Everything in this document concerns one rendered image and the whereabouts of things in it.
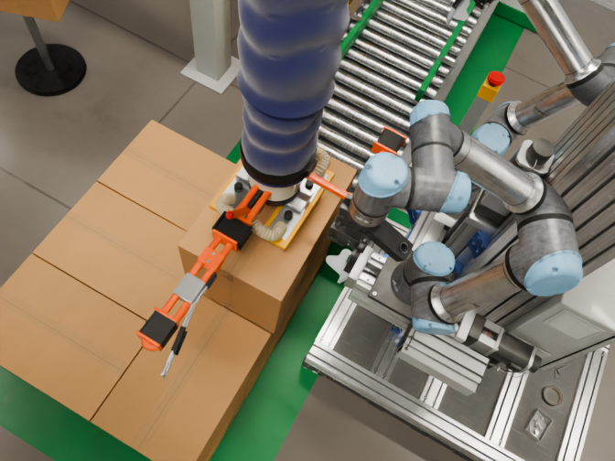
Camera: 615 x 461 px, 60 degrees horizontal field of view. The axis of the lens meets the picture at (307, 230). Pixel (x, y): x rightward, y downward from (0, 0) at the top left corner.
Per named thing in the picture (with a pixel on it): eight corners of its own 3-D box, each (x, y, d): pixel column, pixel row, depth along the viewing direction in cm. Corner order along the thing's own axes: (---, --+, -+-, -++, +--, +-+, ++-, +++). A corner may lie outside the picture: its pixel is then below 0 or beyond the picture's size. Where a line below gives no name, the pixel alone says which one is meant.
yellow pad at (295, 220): (309, 162, 185) (311, 154, 181) (334, 176, 184) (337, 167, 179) (258, 236, 170) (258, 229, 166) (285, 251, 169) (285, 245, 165)
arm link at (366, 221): (398, 194, 99) (380, 228, 95) (392, 206, 103) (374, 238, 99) (362, 176, 100) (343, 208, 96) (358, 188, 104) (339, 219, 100)
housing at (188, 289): (188, 276, 151) (186, 271, 147) (208, 288, 150) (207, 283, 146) (173, 296, 148) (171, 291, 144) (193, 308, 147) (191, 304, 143)
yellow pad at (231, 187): (263, 137, 187) (264, 128, 183) (287, 150, 186) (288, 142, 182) (209, 208, 173) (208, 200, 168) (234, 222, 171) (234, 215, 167)
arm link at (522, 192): (574, 183, 122) (439, 84, 96) (583, 225, 117) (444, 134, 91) (528, 200, 131) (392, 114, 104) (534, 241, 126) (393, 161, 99)
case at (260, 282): (261, 177, 239) (265, 123, 204) (339, 218, 235) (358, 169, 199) (187, 286, 213) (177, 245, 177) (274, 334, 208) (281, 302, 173)
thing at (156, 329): (157, 311, 145) (155, 305, 141) (179, 325, 144) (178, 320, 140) (138, 337, 142) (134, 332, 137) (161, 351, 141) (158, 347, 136)
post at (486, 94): (416, 194, 310) (488, 74, 221) (426, 199, 309) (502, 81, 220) (412, 202, 307) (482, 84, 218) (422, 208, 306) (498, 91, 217)
